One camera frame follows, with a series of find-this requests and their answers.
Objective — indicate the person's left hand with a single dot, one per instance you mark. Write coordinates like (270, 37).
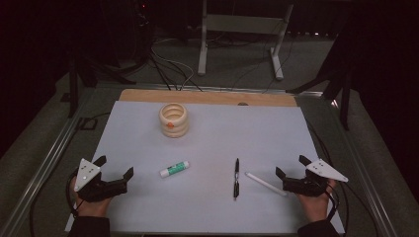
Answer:
(92, 209)

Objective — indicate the white green glue stick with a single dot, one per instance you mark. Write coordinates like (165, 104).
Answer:
(174, 169)

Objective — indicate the white pen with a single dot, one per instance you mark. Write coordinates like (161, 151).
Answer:
(265, 183)

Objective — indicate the white table mat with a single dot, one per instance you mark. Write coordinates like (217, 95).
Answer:
(210, 144)

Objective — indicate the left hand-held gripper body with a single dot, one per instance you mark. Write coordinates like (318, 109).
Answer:
(86, 174)

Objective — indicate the cream ribbed pen holder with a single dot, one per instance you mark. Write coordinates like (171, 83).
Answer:
(174, 130)

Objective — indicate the person's right hand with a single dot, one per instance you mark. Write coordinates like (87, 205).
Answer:
(316, 207)

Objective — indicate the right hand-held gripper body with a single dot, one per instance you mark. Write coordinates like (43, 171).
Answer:
(304, 186)

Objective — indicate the black pen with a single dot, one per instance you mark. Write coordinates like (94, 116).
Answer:
(236, 177)

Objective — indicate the black tripod stand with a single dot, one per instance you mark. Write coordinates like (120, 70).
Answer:
(345, 98)
(73, 89)

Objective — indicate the dark equipment tower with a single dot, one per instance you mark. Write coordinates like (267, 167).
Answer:
(143, 19)

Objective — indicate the white metal stand frame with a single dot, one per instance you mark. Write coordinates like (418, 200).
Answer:
(243, 23)

